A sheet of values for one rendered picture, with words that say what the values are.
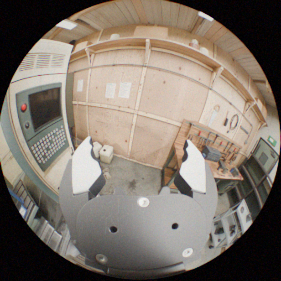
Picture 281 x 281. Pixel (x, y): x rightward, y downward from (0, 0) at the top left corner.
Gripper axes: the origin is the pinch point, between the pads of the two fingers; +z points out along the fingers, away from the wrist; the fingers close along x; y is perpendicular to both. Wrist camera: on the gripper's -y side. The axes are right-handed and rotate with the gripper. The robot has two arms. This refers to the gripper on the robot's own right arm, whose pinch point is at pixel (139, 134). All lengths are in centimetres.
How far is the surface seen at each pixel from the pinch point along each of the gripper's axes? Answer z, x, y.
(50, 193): -8, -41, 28
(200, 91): 121, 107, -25
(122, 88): 155, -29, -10
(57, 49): 41, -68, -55
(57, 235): -47, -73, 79
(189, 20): 97, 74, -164
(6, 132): -8.7, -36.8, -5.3
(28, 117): 16, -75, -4
